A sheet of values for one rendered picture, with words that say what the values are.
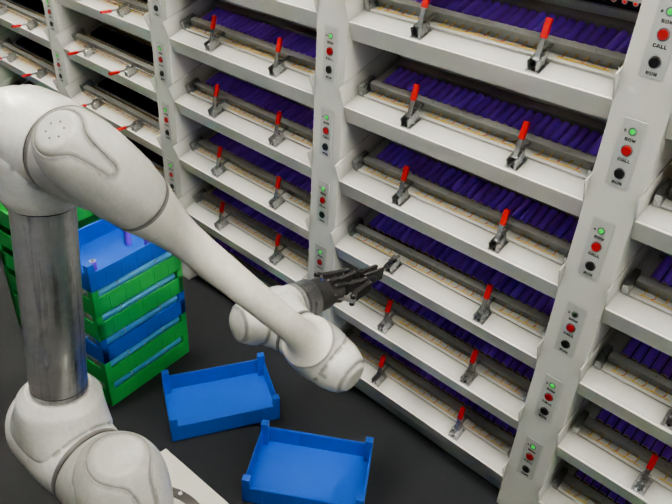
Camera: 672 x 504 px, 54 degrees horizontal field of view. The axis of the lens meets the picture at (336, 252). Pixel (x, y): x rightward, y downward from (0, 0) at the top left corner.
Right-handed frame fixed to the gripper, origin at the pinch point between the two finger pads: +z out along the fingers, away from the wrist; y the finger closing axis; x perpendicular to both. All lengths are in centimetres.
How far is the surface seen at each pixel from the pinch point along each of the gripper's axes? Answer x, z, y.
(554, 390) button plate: -6.8, 7.5, 48.0
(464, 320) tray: -2.5, 7.2, 23.7
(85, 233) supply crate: -13, -33, -73
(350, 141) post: 27.1, 5.7, -18.0
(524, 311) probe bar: 4.1, 12.4, 34.5
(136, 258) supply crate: -13, -30, -54
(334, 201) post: 11.0, 4.7, -18.8
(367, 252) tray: -0.3, 9.5, -8.8
